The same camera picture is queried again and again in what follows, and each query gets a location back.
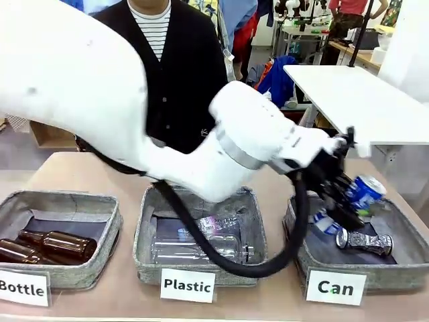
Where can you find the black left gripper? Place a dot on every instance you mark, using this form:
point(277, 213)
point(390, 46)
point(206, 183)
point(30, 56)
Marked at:
point(326, 171)

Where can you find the blue Pocari Sweat can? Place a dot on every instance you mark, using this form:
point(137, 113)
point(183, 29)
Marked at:
point(365, 192)

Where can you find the brown glass bottle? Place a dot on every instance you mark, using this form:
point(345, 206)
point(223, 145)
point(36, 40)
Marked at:
point(57, 246)
point(20, 255)

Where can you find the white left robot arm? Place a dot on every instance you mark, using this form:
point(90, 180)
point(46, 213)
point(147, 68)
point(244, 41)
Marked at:
point(83, 84)

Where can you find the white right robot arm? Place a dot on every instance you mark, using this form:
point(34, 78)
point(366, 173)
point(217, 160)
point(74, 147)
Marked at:
point(409, 50)

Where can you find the crushed blue white can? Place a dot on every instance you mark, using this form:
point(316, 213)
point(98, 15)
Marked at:
point(321, 223)

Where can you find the black patterned can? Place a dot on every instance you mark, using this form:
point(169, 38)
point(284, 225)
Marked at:
point(365, 241)

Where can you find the grey fabric can basket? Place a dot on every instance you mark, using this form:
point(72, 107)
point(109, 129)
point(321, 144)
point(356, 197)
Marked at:
point(409, 228)

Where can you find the white Can label card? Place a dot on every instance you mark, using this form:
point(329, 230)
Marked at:
point(336, 287)

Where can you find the grey fabric plastic basket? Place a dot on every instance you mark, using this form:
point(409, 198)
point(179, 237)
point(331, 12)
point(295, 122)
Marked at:
point(149, 273)

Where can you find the grey fabric bottle basket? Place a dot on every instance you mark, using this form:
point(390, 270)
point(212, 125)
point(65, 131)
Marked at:
point(67, 204)

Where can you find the white table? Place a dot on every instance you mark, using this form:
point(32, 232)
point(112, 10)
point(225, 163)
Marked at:
point(352, 97)

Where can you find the labelled clear plastic bottle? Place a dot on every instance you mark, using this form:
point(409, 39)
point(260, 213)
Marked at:
point(218, 224)

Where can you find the blue jacket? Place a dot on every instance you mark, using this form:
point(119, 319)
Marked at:
point(278, 77)

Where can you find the wooden desk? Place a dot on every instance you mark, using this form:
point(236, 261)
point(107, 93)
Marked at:
point(363, 57)

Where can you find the white paper roll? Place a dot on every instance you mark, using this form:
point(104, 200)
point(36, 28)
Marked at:
point(379, 55)

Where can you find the black monitor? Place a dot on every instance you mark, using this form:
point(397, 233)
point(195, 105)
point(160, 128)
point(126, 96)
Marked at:
point(368, 39)

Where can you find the black stand pole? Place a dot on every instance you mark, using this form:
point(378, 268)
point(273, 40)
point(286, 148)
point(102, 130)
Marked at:
point(360, 33)

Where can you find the white metal rack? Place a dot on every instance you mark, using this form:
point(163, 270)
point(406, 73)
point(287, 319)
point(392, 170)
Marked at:
point(301, 37)

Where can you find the white Plastic label card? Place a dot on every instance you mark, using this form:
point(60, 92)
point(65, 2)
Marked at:
point(187, 285)

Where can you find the person in red shirt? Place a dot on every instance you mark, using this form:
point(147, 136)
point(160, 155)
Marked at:
point(348, 16)

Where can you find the red garment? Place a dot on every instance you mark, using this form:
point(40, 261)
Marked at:
point(244, 37)

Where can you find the person's black cardigan torso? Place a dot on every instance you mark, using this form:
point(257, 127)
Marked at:
point(187, 84)

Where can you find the striped white shirt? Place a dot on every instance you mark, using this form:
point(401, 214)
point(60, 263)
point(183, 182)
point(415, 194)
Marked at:
point(154, 27)

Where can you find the cardboard box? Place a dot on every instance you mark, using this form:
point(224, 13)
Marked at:
point(50, 134)

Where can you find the white Bottle label card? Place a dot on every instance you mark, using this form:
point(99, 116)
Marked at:
point(23, 288)

